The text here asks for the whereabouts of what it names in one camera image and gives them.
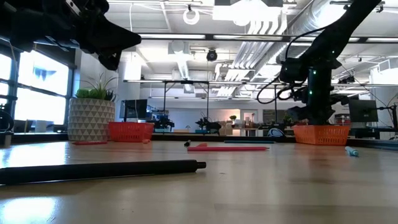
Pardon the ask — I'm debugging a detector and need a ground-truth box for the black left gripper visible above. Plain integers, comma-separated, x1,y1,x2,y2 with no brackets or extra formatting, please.
40,0,142,71

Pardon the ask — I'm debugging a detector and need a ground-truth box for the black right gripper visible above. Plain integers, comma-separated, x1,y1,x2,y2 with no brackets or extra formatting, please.
287,83,351,125

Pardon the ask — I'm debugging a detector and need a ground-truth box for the blue pencil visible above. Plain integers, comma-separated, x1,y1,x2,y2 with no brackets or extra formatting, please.
223,140,277,144

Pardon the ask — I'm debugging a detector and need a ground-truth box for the red crayon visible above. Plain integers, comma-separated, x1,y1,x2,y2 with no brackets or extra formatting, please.
72,141,109,146

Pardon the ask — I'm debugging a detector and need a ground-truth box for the pink pencil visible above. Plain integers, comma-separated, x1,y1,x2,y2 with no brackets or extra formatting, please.
187,146,270,152

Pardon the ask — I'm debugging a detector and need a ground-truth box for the orange plastic bin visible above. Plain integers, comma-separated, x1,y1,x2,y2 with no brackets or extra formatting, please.
292,124,351,146

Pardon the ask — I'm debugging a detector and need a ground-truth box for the black computer monitor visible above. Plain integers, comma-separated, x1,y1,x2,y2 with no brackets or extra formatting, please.
119,98,149,123
348,98,379,123

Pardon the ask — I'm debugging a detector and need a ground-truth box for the blue white ball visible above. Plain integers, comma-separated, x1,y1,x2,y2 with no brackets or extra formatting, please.
267,127,285,138

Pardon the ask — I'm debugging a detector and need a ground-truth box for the succulent in white patterned pot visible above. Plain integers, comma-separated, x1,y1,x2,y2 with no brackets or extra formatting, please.
67,73,118,142

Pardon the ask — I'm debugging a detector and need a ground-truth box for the red plastic bin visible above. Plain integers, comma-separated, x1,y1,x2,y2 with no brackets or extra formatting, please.
108,121,155,143

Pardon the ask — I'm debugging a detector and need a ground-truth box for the black background robot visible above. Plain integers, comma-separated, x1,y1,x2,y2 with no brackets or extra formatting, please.
195,116,222,134
154,114,175,131

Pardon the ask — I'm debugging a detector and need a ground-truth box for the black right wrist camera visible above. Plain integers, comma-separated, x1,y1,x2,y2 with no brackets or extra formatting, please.
279,57,312,84

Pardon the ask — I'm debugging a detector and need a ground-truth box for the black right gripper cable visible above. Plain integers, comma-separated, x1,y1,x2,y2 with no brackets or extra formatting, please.
256,26,329,105

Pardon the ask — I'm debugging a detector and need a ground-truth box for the white ring light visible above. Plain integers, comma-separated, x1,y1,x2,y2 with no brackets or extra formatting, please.
182,7,200,26

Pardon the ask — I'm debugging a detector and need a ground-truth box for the black background gantry frame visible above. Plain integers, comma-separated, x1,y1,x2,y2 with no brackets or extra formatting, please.
161,80,211,124

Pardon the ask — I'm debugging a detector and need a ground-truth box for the black aluminium table frame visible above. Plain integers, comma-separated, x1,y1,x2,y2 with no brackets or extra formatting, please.
0,132,398,152

